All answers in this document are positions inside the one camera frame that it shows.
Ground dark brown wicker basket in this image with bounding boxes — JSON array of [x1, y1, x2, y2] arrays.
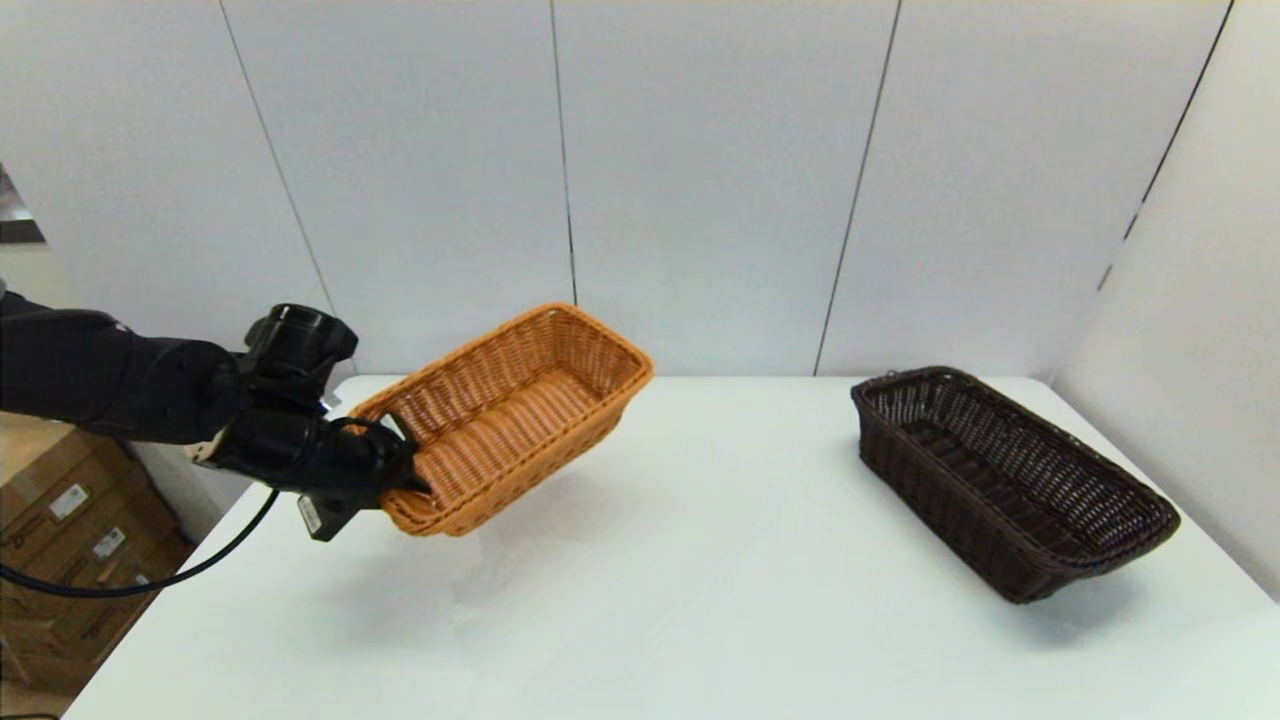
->
[[851, 366, 1182, 605]]

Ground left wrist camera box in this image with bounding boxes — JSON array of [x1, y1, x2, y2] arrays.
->
[[297, 488, 361, 542]]

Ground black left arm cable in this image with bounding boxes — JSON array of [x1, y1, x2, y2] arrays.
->
[[0, 485, 283, 599]]

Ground brown cardboard box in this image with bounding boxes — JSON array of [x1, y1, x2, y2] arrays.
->
[[0, 415, 136, 541], [0, 480, 173, 606], [0, 530, 197, 666]]

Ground dark grey wall fixture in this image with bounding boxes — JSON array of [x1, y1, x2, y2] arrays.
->
[[0, 165, 47, 246]]

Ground orange wicker basket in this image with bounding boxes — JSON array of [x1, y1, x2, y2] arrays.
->
[[345, 302, 656, 538]]

